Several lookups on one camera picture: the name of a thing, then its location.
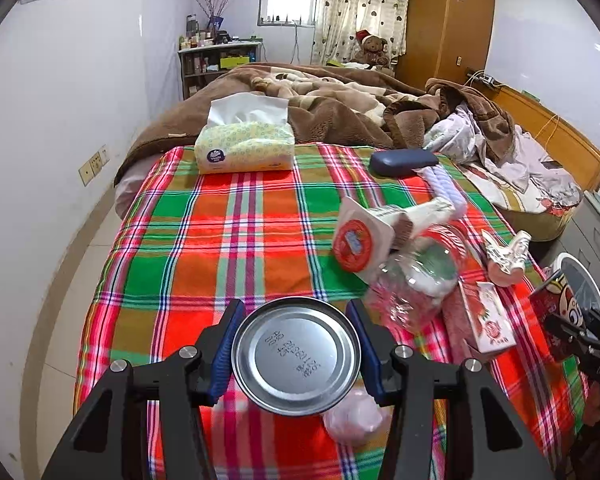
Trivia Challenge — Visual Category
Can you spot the white paper carton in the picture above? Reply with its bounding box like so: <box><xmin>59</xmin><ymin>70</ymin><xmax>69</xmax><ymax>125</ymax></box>
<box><xmin>367</xmin><ymin>197</ymin><xmax>456</xmax><ymax>256</ymax></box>

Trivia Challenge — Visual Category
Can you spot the pink bed sheet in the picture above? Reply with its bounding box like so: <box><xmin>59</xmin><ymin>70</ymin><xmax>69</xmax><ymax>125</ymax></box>
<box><xmin>115</xmin><ymin>155</ymin><xmax>166</xmax><ymax>221</ymax></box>

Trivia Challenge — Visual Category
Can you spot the red snack box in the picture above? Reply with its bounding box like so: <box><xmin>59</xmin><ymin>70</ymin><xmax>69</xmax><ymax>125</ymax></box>
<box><xmin>528</xmin><ymin>269</ymin><xmax>588</xmax><ymax>363</ymax></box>

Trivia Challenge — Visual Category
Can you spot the yellow patterned tissue pack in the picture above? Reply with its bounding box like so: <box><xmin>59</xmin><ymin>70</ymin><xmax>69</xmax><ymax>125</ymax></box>
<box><xmin>195</xmin><ymin>94</ymin><xmax>296</xmax><ymax>176</ymax></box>

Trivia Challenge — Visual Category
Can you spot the brown fleece blanket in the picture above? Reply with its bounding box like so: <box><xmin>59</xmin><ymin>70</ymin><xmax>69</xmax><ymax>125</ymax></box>
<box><xmin>114</xmin><ymin>62</ymin><xmax>518</xmax><ymax>188</ymax></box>

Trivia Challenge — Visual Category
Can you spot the brown teddy bear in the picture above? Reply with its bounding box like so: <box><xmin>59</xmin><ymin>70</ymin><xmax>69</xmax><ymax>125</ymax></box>
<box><xmin>354</xmin><ymin>30</ymin><xmax>392</xmax><ymax>68</ymax></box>

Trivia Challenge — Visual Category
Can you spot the dark blue glasses case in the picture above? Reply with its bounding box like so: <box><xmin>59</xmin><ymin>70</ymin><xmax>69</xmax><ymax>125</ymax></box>
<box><xmin>369</xmin><ymin>148</ymin><xmax>440</xmax><ymax>178</ymax></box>

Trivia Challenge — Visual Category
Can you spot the white trash bin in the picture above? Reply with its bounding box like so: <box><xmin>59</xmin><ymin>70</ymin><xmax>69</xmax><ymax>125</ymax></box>
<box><xmin>550</xmin><ymin>252</ymin><xmax>600</xmax><ymax>313</ymax></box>

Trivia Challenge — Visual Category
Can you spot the cluttered shelf unit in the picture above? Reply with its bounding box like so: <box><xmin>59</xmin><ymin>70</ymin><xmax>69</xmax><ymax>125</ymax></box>
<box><xmin>177</xmin><ymin>40</ymin><xmax>261</xmax><ymax>101</ymax></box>

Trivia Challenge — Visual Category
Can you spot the white floral quilt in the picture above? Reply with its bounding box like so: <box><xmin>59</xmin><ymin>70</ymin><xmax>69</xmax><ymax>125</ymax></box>
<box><xmin>422</xmin><ymin>102</ymin><xmax>583</xmax><ymax>241</ymax></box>

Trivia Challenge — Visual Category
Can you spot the silver metal can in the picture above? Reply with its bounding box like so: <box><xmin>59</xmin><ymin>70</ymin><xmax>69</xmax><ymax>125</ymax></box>
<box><xmin>231</xmin><ymin>297</ymin><xmax>366</xmax><ymax>417</ymax></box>

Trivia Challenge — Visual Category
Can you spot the plaid bed cover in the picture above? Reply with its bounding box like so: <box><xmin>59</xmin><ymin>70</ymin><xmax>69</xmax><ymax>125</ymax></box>
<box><xmin>72</xmin><ymin>144</ymin><xmax>588</xmax><ymax>480</ymax></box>

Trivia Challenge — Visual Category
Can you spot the vase with dry branches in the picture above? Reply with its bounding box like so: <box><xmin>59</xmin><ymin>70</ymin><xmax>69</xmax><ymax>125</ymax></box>
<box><xmin>189</xmin><ymin>0</ymin><xmax>241</xmax><ymax>33</ymax></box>

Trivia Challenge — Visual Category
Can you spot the clear plastic bottle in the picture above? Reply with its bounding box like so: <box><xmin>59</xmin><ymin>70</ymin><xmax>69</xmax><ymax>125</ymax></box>
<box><xmin>365</xmin><ymin>225</ymin><xmax>468</xmax><ymax>333</ymax></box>

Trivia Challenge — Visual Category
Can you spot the patterned curtain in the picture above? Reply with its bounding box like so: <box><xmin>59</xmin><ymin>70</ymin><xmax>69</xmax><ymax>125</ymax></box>
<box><xmin>311</xmin><ymin>0</ymin><xmax>411</xmax><ymax>66</ymax></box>

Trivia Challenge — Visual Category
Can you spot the beige wall socket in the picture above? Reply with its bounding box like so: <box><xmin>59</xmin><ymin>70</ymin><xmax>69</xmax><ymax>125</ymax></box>
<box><xmin>78</xmin><ymin>145</ymin><xmax>110</xmax><ymax>187</ymax></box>

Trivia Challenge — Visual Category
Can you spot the wooden wardrobe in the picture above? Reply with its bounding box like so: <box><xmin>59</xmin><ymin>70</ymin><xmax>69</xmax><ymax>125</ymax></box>
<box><xmin>395</xmin><ymin>0</ymin><xmax>497</xmax><ymax>92</ymax></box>

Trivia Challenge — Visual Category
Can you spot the white box red circle label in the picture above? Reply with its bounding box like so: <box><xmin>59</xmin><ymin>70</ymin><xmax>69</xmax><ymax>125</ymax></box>
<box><xmin>332</xmin><ymin>196</ymin><xmax>396</xmax><ymax>281</ymax></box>

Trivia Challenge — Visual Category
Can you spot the grey cabinet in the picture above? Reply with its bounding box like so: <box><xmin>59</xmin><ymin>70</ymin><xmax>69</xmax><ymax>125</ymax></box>
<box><xmin>545</xmin><ymin>190</ymin><xmax>600</xmax><ymax>271</ymax></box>

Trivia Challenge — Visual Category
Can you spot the wooden headboard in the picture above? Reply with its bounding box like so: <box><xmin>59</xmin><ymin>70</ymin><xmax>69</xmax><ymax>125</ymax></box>
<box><xmin>467</xmin><ymin>67</ymin><xmax>600</xmax><ymax>193</ymax></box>

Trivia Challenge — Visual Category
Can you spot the clear plastic cup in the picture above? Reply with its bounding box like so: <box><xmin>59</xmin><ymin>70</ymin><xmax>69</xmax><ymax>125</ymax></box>
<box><xmin>322</xmin><ymin>385</ymin><xmax>385</xmax><ymax>446</ymax></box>

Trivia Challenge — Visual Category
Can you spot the white twisted rope toy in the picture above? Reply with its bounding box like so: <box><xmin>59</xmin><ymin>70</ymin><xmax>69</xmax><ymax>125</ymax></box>
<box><xmin>420</xmin><ymin>164</ymin><xmax>468</xmax><ymax>221</ymax></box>

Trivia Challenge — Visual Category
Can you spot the small window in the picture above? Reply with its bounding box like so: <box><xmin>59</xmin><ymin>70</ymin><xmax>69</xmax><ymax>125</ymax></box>
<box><xmin>258</xmin><ymin>0</ymin><xmax>321</xmax><ymax>27</ymax></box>

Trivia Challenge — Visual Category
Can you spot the pink milk carton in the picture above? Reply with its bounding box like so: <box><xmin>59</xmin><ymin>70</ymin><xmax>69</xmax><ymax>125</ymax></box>
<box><xmin>457</xmin><ymin>280</ymin><xmax>517</xmax><ymax>363</ymax></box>

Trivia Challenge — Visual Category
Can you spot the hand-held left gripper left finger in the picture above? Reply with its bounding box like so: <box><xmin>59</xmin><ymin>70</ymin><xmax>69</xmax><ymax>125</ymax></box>
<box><xmin>40</xmin><ymin>299</ymin><xmax>246</xmax><ymax>480</ymax></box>

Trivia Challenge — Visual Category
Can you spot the power strip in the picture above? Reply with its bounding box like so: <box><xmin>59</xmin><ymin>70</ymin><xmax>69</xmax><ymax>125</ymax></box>
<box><xmin>465</xmin><ymin>67</ymin><xmax>501</xmax><ymax>88</ymax></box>

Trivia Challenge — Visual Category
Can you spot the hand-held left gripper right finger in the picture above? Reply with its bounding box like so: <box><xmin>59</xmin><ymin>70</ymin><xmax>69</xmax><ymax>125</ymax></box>
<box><xmin>346</xmin><ymin>299</ymin><xmax>556</xmax><ymax>480</ymax></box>

